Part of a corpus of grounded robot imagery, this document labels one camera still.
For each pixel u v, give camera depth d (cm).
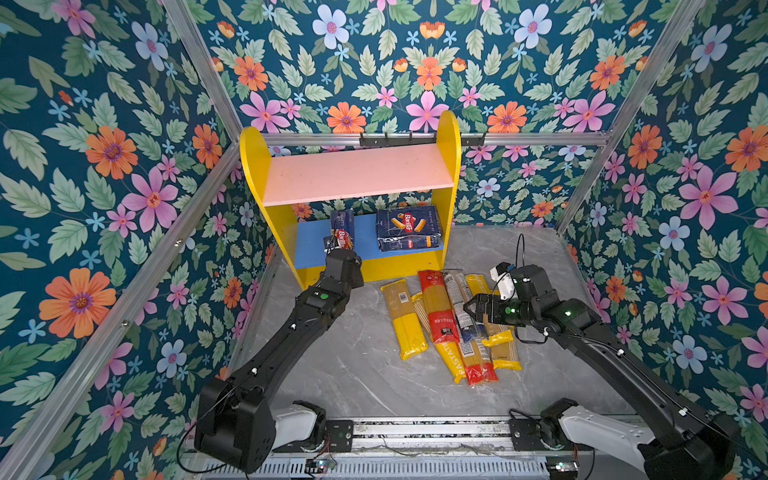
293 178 77
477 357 84
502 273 70
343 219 90
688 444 37
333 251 70
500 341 85
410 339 87
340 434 74
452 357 84
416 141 91
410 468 70
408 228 92
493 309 65
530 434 73
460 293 95
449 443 73
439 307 93
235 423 39
